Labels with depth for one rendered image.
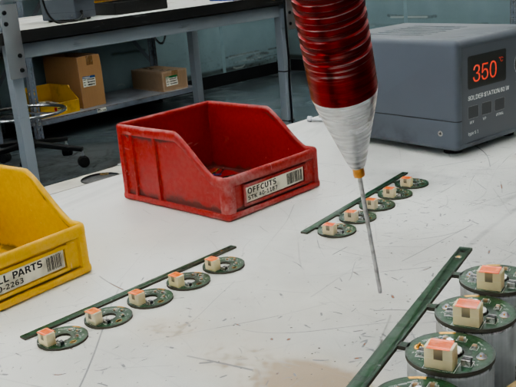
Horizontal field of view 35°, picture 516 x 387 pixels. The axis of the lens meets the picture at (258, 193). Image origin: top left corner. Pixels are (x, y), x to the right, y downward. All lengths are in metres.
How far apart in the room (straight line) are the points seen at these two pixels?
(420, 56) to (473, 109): 0.06
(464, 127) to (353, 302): 0.29
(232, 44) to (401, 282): 5.77
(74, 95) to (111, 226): 4.30
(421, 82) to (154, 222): 0.26
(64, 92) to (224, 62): 1.59
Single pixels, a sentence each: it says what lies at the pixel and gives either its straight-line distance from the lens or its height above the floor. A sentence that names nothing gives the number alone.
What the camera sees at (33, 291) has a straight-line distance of 0.47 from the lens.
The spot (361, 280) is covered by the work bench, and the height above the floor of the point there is 0.75.
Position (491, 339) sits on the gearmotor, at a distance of 0.26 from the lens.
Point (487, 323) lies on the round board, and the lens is 0.26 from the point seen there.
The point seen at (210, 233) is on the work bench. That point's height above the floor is 0.75.
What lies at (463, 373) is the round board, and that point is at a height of 0.81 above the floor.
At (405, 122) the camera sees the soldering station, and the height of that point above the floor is 0.78.
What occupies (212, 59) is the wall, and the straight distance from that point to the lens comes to 6.05.
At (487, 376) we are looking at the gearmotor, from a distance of 0.24.
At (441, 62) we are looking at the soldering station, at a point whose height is 0.83.
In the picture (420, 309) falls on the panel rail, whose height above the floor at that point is 0.81.
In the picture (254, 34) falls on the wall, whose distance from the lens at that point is 6.34.
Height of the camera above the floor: 0.92
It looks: 16 degrees down
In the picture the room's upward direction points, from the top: 5 degrees counter-clockwise
